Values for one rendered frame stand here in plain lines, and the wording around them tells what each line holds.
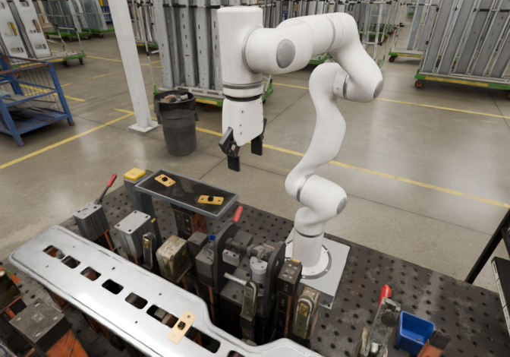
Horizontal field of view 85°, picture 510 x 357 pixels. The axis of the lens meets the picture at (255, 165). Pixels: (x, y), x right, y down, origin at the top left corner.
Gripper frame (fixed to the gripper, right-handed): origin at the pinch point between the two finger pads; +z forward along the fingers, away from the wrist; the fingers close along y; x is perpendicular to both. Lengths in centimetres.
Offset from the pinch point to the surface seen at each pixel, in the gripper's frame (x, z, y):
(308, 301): 20.9, 33.7, 3.6
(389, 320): 38.4, 23.9, 4.7
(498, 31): 82, 23, -703
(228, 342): 6.1, 44.3, 18.9
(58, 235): -71, 42, 26
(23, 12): -855, -24, -266
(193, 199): -27.7, 26.8, -5.0
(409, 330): 48, 74, -33
